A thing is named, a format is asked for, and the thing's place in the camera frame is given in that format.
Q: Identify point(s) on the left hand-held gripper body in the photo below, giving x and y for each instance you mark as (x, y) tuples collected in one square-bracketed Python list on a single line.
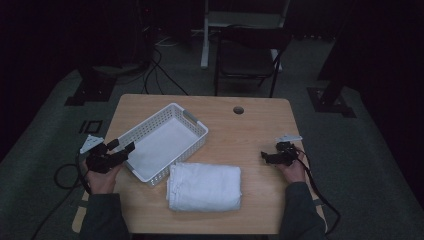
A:
[(100, 160)]

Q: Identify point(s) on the white table frame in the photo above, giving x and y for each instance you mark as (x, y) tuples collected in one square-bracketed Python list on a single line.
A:
[(213, 30)]

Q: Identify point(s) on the black stand base plate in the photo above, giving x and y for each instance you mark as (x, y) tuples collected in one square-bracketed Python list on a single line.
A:
[(91, 88), (330, 101)]

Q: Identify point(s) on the person's left hand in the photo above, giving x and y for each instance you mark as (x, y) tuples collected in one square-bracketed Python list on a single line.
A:
[(100, 178)]

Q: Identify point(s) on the white towel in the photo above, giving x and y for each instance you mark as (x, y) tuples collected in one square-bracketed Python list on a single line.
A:
[(204, 187)]

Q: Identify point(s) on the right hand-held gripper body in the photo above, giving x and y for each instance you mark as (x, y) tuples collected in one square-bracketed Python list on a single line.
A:
[(283, 151)]

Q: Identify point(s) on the white plastic basket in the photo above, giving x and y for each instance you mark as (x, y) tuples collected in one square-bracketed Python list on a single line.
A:
[(164, 146)]

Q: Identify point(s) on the person's right hand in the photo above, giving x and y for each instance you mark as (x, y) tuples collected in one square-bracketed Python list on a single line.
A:
[(293, 171)]

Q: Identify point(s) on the black folding chair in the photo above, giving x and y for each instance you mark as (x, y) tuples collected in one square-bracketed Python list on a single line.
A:
[(248, 60)]

